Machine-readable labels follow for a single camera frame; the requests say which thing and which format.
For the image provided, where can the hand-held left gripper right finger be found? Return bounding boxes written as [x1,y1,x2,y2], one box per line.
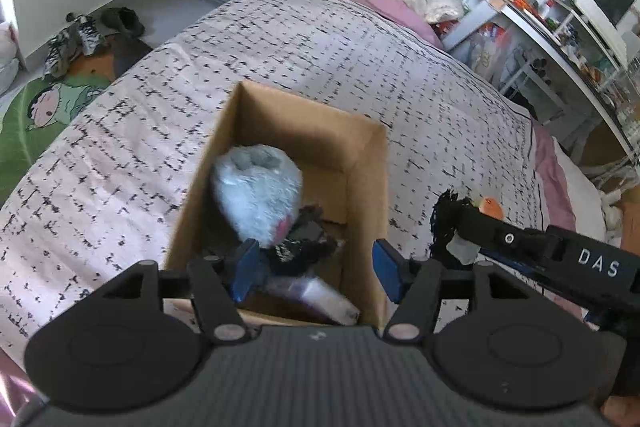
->
[372,238,533,342]

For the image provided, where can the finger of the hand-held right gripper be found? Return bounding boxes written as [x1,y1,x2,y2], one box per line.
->
[456,201,551,264]
[475,247,548,294]

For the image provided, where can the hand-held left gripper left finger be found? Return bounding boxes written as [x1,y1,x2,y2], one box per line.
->
[97,238,262,343]

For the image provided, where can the bagged gray black fabric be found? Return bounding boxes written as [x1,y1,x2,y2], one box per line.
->
[260,204,346,280]

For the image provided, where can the cardboard box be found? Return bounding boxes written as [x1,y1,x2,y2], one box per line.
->
[164,80,391,338]

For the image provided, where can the black lace cloth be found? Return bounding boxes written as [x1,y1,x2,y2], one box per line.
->
[427,189,476,258]

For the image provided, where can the blue tissue pack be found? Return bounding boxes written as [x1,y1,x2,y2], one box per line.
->
[262,276,361,327]

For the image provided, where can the light blue plush toy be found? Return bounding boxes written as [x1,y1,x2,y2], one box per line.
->
[210,144,304,244]

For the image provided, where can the burger plush toy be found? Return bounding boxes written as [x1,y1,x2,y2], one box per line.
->
[475,196,503,220]

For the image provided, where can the white duvet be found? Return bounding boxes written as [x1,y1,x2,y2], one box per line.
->
[552,142,608,238]

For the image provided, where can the printed shopping bag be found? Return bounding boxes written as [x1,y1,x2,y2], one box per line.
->
[462,22,516,82]

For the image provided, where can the white black-patterned blanket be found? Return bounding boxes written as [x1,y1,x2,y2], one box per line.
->
[0,0,538,358]

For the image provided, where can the white desk with black top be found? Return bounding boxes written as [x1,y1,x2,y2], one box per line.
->
[442,0,640,168]

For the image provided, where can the white desk riser shelf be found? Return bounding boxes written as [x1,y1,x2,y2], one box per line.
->
[545,0,631,72]

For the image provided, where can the white keyboard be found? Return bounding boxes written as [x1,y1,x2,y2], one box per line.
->
[570,0,630,60]

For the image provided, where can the green cartoon rug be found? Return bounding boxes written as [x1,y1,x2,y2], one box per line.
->
[0,32,153,202]

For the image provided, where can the dark slippers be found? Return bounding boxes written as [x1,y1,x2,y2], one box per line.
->
[100,7,146,38]

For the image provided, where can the gray white sneaker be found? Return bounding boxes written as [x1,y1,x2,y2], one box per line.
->
[42,29,81,78]
[70,14,106,55]

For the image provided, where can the knotted white plastic bag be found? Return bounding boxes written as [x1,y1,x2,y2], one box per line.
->
[0,24,26,92]

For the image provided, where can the white cables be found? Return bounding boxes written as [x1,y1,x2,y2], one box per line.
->
[590,157,640,208]

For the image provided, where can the white wire rack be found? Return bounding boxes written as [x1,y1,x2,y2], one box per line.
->
[495,47,566,118]

